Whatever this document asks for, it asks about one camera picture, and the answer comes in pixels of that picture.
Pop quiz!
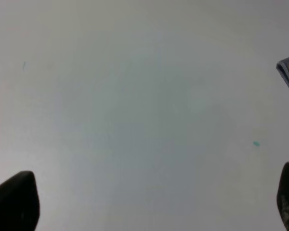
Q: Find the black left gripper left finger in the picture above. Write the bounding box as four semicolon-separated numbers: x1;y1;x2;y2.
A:
0;171;40;231

